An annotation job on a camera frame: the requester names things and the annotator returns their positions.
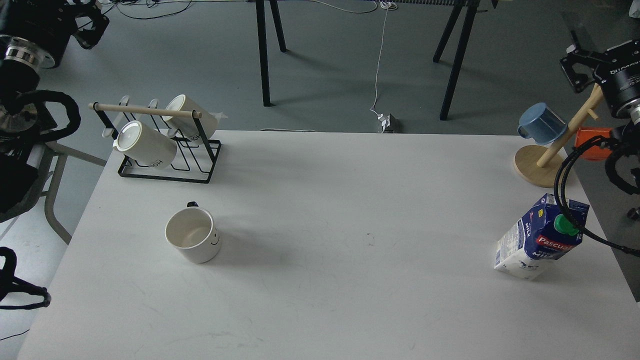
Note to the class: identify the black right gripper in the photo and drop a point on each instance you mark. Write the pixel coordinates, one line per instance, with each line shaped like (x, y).
(620, 75)

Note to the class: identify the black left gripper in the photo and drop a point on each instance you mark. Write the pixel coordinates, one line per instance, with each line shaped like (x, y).
(37, 32)

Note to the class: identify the blue white milk carton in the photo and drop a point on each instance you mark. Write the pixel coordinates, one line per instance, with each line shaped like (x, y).
(536, 241)

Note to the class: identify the white smiley mug black handle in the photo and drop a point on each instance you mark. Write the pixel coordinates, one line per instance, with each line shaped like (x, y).
(193, 232)

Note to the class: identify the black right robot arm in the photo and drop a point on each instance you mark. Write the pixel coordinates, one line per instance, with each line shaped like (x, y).
(578, 66)

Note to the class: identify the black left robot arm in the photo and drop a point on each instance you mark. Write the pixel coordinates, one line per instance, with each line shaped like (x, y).
(29, 116)

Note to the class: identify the blue cup on tree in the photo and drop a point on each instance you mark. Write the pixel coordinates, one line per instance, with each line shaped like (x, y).
(541, 124)

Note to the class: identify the black table legs right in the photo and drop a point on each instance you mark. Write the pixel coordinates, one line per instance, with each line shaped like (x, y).
(460, 51)

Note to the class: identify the wooden mug tree stand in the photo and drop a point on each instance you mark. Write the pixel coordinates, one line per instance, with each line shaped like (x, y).
(539, 164)

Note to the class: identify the grey chair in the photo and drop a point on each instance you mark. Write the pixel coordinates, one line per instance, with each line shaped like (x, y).
(50, 159)

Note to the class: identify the white mug front on rack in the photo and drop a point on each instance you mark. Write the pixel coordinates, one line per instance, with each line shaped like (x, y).
(145, 145)

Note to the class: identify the white mug on rack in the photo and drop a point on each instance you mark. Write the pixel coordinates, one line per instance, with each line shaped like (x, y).
(186, 125)
(145, 145)

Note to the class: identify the white mug rear on rack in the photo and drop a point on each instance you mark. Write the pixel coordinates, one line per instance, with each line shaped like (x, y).
(186, 125)

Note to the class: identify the grey power strip on floor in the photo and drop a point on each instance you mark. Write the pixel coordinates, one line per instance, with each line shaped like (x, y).
(389, 123)

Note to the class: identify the black wire cup rack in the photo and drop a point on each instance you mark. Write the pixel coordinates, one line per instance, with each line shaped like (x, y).
(194, 163)

